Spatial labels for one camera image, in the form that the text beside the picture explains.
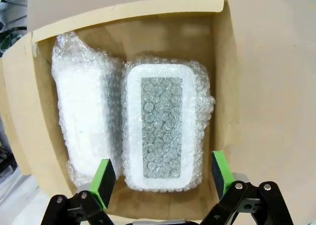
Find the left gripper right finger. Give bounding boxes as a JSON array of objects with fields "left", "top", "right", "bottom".
[{"left": 199, "top": 150, "right": 294, "bottom": 225}]

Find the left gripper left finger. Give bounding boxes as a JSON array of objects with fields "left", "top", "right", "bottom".
[{"left": 40, "top": 158, "right": 119, "bottom": 225}]

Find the loosely bubble-wrapped white clock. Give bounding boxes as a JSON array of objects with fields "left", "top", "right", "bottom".
[{"left": 50, "top": 31, "right": 124, "bottom": 187}]

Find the tightly bubble-wrapped white clock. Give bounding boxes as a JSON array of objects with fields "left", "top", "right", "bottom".
[{"left": 120, "top": 56, "right": 215, "bottom": 193}]

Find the brown cardboard box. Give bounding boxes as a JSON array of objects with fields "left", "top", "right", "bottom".
[{"left": 0, "top": 0, "right": 244, "bottom": 225}]

